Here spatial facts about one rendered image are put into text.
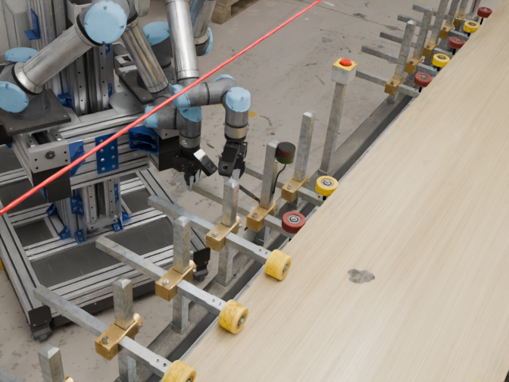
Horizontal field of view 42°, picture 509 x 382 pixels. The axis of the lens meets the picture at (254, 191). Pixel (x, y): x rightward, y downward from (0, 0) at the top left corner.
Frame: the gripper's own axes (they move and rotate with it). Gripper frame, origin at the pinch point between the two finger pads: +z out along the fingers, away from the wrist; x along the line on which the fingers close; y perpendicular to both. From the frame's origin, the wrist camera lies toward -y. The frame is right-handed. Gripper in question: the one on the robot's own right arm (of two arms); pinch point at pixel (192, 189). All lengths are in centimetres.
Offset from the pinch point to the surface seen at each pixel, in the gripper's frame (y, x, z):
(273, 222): -34.9, 1.3, -3.7
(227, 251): -30.3, 22.8, -4.0
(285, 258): -52, 25, -16
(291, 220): -41.5, 1.2, -8.0
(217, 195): -11.2, 1.0, -3.6
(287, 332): -64, 43, -8
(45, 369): -29, 98, -25
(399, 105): -33, -130, 14
